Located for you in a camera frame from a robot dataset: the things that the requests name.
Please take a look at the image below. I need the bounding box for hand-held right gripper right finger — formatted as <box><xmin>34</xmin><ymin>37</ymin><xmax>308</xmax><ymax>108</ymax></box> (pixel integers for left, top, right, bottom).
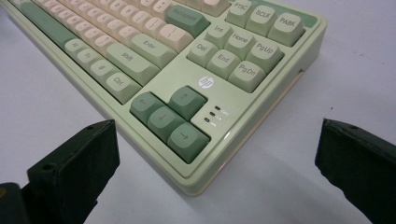
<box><xmin>314</xmin><ymin>118</ymin><xmax>396</xmax><ymax>224</ymax></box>

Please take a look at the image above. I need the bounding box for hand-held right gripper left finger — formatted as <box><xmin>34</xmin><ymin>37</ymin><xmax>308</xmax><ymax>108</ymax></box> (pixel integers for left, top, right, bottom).
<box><xmin>20</xmin><ymin>119</ymin><xmax>121</xmax><ymax>224</ymax></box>

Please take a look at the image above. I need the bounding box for green and cream keyboard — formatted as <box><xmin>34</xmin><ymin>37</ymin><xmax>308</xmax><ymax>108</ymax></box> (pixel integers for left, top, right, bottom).
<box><xmin>0</xmin><ymin>0</ymin><xmax>328</xmax><ymax>197</ymax></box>

